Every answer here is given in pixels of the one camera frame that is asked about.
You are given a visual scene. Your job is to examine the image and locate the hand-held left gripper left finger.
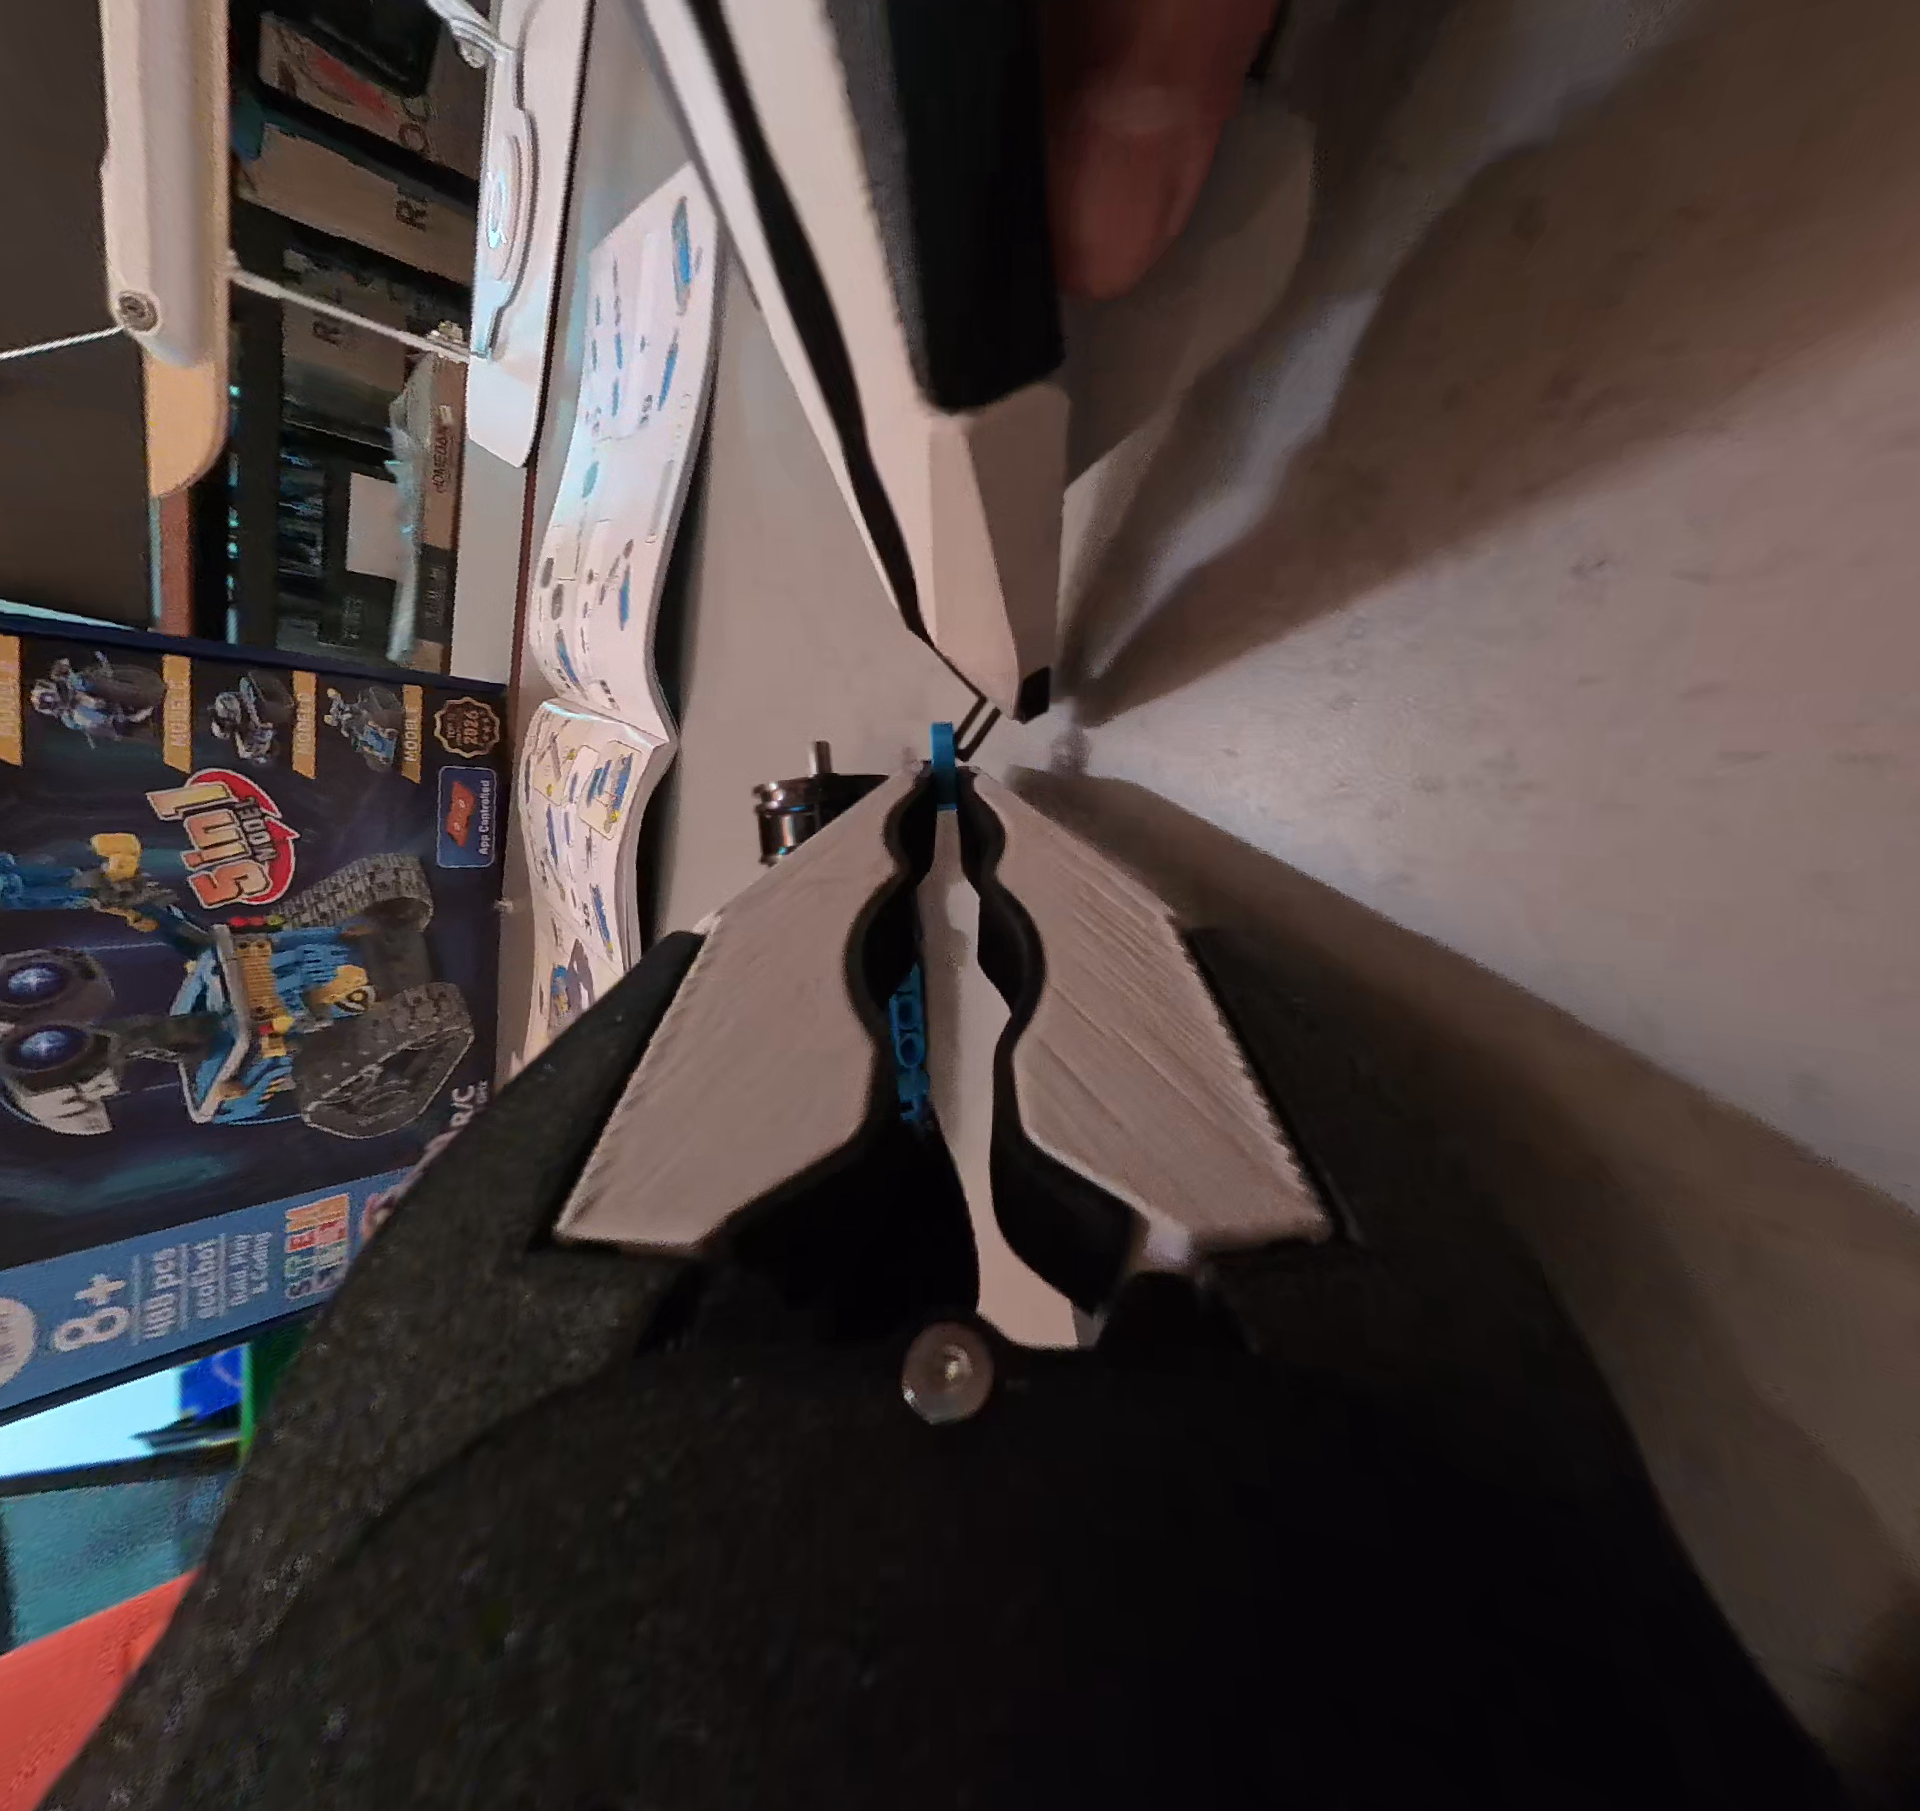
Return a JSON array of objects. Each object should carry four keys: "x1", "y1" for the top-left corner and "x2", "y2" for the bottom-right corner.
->
[{"x1": 555, "y1": 766, "x2": 976, "y2": 1310}]

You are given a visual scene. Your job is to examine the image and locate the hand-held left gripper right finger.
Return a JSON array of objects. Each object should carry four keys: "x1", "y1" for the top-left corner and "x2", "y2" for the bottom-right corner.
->
[{"x1": 955, "y1": 769, "x2": 1334, "y2": 1340}]

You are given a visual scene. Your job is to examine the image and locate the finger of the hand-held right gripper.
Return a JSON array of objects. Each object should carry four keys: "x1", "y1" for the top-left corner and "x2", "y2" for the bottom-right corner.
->
[
  {"x1": 683, "y1": 0, "x2": 1070, "y2": 724},
  {"x1": 611, "y1": 0, "x2": 943, "y2": 651}
]

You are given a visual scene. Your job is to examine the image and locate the black wheel blue beam assembly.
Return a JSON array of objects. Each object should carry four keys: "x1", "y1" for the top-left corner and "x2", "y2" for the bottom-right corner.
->
[{"x1": 749, "y1": 738, "x2": 943, "y2": 1136}]

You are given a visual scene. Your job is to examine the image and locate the grey desk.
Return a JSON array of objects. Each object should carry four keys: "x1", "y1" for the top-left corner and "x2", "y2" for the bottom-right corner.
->
[{"x1": 450, "y1": 0, "x2": 1920, "y2": 1768}]

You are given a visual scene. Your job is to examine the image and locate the person's right hand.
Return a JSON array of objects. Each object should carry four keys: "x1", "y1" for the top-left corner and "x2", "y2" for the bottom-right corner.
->
[{"x1": 1041, "y1": 0, "x2": 1321, "y2": 301}]

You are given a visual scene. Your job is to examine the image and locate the open instruction booklet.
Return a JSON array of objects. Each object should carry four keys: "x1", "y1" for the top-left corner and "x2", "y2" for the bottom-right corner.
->
[{"x1": 502, "y1": 161, "x2": 729, "y2": 1080}]

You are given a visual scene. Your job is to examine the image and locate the brown cardboard box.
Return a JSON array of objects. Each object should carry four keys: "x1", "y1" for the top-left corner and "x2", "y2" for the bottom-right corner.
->
[{"x1": 239, "y1": 118, "x2": 484, "y2": 287}]

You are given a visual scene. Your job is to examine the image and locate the dark blue toy box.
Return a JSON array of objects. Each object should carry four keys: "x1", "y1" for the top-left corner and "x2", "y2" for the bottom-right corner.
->
[{"x1": 0, "y1": 598, "x2": 512, "y2": 1424}]

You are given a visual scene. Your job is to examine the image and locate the white folding stand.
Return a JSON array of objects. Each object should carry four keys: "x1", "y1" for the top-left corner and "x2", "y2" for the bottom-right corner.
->
[{"x1": 96, "y1": 0, "x2": 600, "y2": 492}]

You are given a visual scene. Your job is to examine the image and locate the black flat device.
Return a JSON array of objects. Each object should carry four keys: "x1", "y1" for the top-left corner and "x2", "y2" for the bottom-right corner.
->
[{"x1": 0, "y1": 0, "x2": 153, "y2": 629}]

